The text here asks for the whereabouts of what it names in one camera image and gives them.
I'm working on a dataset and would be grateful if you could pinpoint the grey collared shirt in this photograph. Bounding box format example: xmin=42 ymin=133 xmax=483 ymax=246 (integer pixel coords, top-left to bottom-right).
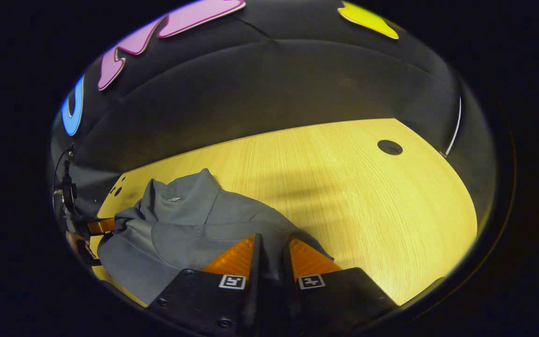
xmin=96 ymin=168 xmax=335 ymax=307

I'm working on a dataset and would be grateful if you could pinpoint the black backdrop cloth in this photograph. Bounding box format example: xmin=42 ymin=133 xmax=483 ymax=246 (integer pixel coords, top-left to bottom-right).
xmin=50 ymin=0 xmax=497 ymax=220

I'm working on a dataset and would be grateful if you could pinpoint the thin white cable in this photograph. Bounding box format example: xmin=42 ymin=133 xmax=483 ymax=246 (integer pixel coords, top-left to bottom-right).
xmin=440 ymin=96 xmax=462 ymax=157

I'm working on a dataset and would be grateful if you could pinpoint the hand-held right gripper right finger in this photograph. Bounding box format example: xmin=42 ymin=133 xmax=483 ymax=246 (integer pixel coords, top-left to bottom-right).
xmin=283 ymin=233 xmax=397 ymax=335

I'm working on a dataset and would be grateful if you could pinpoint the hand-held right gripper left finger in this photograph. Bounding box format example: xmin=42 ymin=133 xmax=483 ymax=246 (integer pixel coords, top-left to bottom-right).
xmin=147 ymin=233 xmax=263 ymax=337

